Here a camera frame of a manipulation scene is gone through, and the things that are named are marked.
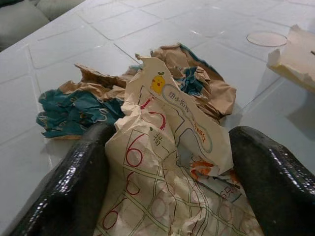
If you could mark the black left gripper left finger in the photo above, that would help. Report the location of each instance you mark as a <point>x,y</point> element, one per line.
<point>66,186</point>

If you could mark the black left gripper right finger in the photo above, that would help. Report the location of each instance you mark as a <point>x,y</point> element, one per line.
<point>275,182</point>

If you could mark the torn white foam piece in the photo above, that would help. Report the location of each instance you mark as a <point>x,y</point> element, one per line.
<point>294,57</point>

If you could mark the white printed paper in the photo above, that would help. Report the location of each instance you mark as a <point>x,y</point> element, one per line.
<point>169,157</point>

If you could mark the grey sofa cushion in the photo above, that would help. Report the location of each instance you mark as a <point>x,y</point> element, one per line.
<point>18,23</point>

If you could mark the crumpled brown and teal paper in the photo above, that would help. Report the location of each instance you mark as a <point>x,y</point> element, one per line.
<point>98,103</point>

